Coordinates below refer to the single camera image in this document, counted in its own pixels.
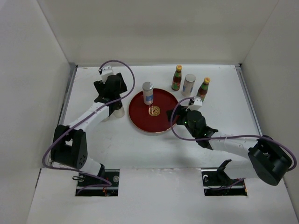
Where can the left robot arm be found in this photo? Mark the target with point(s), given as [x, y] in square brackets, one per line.
[71, 149]

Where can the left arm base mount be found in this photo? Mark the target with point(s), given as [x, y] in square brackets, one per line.
[89, 186]

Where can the sauce bottle yellow cap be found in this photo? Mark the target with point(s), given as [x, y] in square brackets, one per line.
[203, 89]
[176, 81]

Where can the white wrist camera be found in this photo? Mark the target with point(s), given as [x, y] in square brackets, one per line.
[197, 104]
[105, 72]

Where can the sauce bottle yellow cap left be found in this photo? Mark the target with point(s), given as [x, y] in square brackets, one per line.
[176, 81]

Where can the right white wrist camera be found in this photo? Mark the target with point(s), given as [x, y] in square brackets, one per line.
[197, 104]

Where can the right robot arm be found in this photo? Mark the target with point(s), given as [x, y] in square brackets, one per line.
[268, 157]

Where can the wide jar black handle lid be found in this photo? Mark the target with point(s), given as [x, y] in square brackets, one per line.
[119, 111]

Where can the sauce bottle yellow cap right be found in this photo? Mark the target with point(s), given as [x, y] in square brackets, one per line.
[203, 89]

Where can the red round tray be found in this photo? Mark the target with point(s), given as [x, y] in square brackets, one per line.
[152, 118]

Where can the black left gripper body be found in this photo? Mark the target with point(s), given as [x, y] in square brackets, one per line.
[101, 87]

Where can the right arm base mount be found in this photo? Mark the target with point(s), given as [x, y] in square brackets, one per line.
[217, 183]

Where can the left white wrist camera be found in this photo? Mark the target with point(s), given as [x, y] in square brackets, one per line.
[105, 72]

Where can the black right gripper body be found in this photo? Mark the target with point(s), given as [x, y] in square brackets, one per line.
[182, 119]

